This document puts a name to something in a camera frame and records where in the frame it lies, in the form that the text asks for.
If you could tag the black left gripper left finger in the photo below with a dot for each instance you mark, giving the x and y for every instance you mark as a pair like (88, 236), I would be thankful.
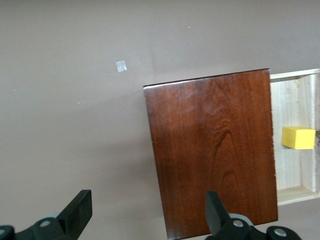
(75, 212)

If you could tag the yellow cube block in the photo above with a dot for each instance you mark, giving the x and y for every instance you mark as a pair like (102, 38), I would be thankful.
(297, 138)

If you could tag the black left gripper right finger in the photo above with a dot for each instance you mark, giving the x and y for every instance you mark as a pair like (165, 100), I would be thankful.
(217, 215)

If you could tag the wooden drawer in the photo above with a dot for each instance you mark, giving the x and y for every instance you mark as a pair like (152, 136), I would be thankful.
(292, 105)

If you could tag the small square tape patch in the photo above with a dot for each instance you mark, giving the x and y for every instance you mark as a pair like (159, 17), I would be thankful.
(121, 66)

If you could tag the dark brown wooden cabinet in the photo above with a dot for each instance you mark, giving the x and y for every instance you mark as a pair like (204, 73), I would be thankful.
(212, 150)

